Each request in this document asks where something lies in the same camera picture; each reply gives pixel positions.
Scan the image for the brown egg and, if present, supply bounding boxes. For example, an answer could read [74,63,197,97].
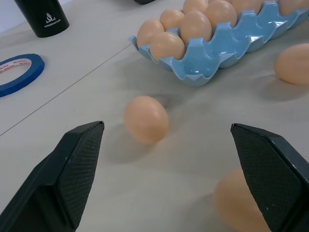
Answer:
[123,95,169,145]
[214,168,272,232]
[279,0,309,17]
[182,0,209,14]
[229,0,264,15]
[204,0,238,26]
[137,19,166,48]
[149,31,186,62]
[274,43,309,85]
[159,8,185,31]
[179,10,213,42]

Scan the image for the light blue egg tray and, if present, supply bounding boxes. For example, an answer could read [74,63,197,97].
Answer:
[127,0,309,88]

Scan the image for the black cup with white logo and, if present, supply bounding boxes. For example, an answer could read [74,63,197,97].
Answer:
[14,0,70,38]

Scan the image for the blue tape roll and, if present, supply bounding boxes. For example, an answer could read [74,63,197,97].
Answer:
[0,53,46,99]

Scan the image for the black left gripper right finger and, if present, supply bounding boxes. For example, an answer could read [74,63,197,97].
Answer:
[230,123,309,232]

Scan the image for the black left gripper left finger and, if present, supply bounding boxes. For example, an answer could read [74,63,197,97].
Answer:
[0,120,105,232]

